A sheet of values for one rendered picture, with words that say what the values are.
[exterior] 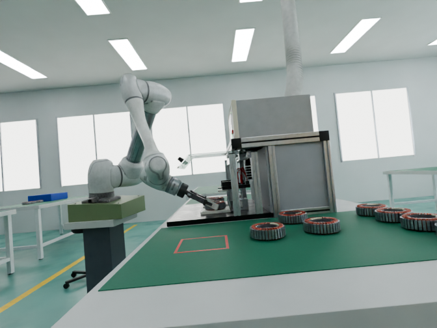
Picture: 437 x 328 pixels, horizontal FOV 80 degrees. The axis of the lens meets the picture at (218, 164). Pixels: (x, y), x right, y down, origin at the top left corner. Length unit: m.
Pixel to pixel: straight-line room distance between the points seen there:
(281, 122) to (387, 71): 6.50
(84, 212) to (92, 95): 5.40
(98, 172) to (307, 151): 1.25
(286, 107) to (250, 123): 0.20
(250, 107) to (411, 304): 1.02
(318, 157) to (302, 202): 0.22
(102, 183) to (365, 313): 1.57
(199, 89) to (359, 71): 3.83
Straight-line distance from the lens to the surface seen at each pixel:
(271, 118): 1.32
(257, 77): 6.58
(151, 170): 1.16
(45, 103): 7.49
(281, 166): 1.20
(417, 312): 0.53
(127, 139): 6.49
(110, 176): 1.81
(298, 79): 2.79
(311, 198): 1.24
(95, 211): 1.76
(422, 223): 0.95
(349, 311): 0.48
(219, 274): 0.60
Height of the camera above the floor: 0.97
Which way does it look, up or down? 2 degrees up
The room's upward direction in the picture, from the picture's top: 5 degrees counter-clockwise
